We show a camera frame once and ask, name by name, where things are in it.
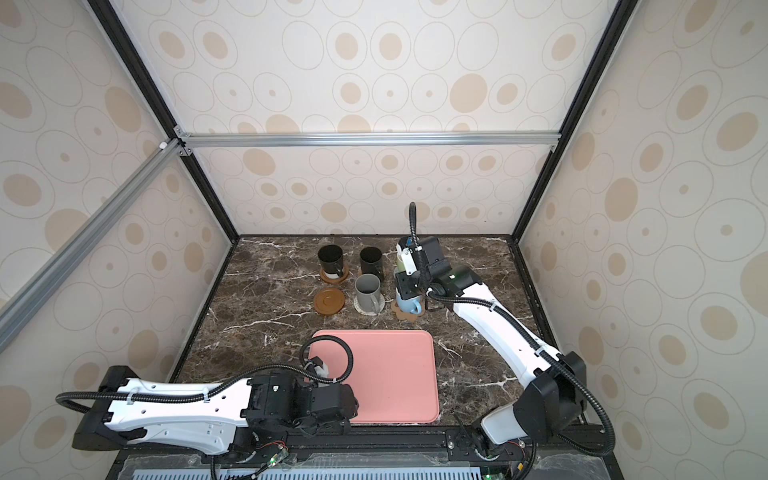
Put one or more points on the left aluminium frame bar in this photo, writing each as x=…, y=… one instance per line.
x=22, y=308

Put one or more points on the multicolour woven coaster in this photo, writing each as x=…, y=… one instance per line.
x=363, y=312

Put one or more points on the horizontal aluminium frame bar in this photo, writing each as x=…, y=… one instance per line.
x=386, y=139

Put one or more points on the brown wooden coaster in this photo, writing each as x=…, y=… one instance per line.
x=333, y=279
x=329, y=301

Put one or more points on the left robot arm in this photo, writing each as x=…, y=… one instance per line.
x=126, y=410

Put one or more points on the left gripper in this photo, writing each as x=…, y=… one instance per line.
x=342, y=420

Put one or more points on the cork paw coaster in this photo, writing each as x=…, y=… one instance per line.
x=404, y=316

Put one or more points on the black mug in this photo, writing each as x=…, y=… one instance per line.
x=331, y=258
x=371, y=262

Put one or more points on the white mug blue handle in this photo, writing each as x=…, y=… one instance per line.
x=410, y=306

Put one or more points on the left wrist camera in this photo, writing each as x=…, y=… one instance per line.
x=318, y=367

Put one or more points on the green mug white inside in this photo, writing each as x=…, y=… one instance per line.
x=399, y=262

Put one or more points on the grey mug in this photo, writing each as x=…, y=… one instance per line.
x=368, y=292

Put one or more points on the pink plastic tray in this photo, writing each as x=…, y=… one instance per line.
x=394, y=375

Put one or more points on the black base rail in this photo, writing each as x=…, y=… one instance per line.
x=373, y=452

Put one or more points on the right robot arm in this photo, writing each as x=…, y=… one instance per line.
x=554, y=384

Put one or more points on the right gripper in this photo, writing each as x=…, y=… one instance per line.
x=402, y=285

